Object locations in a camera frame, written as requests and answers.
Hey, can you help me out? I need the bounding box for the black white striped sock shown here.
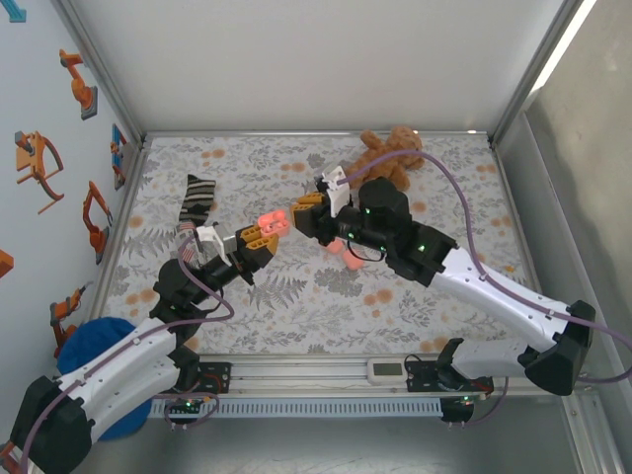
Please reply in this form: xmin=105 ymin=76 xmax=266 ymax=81
xmin=177 ymin=173 xmax=217 ymax=231

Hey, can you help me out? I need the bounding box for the brown teddy bear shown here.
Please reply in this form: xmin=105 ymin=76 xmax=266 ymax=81
xmin=345 ymin=125 xmax=426 ymax=192

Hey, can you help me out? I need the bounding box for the blue cloth bundle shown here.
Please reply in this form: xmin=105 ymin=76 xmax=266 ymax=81
xmin=56 ymin=317 xmax=154 ymax=442

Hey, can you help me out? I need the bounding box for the floral print tablecloth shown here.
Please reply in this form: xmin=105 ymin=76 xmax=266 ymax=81
xmin=101 ymin=135 xmax=544 ymax=356

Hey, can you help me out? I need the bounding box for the blue orange conveyor sticker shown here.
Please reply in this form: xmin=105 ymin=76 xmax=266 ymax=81
xmin=109 ymin=122 xmax=130 ymax=192

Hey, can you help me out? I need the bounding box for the white digital display device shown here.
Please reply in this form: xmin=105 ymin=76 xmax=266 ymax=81
xmin=365 ymin=358 xmax=410 ymax=385

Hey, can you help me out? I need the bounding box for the orange claw gripper sticker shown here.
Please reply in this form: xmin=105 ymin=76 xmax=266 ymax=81
xmin=13 ymin=130 xmax=66 ymax=216

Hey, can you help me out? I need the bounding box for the aluminium frame rail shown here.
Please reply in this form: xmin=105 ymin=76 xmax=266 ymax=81
xmin=491 ymin=140 xmax=559 ymax=347
xmin=88 ymin=140 xmax=152 ymax=317
xmin=142 ymin=128 xmax=493 ymax=140

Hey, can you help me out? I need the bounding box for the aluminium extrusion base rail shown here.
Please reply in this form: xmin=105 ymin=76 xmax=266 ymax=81
xmin=197 ymin=358 xmax=500 ymax=396

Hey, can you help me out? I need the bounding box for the white slotted cable duct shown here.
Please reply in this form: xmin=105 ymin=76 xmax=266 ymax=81
xmin=149 ymin=398 xmax=444 ymax=420

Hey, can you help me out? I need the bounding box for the aluminium frame post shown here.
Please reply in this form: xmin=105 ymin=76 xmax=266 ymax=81
xmin=488 ymin=0 xmax=593 ymax=149
xmin=48 ymin=0 xmax=149 ymax=149

